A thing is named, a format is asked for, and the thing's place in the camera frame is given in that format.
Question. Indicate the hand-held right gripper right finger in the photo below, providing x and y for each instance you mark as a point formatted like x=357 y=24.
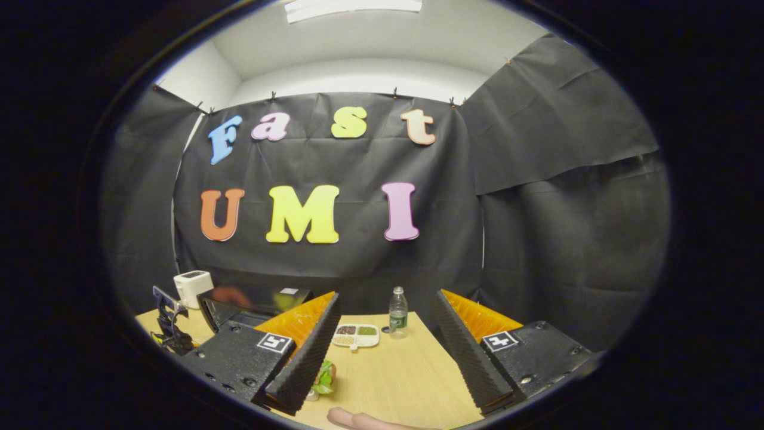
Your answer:
x=468 y=358

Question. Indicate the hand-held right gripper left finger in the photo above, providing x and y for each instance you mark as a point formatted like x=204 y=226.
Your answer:
x=310 y=352

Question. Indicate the sandwich with green lettuce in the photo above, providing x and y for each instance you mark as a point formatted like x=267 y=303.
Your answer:
x=325 y=377

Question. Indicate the black electric oven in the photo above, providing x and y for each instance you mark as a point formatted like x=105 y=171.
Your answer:
x=286 y=298

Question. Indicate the white toaster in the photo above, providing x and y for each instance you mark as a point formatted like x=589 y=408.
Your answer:
x=193 y=288

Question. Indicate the white compartment tray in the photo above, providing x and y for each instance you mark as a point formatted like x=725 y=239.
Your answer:
x=356 y=335

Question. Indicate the clear plastic water bottle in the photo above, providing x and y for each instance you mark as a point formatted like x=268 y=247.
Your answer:
x=398 y=313

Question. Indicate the black backdrop cloth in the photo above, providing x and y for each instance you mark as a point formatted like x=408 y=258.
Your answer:
x=567 y=239

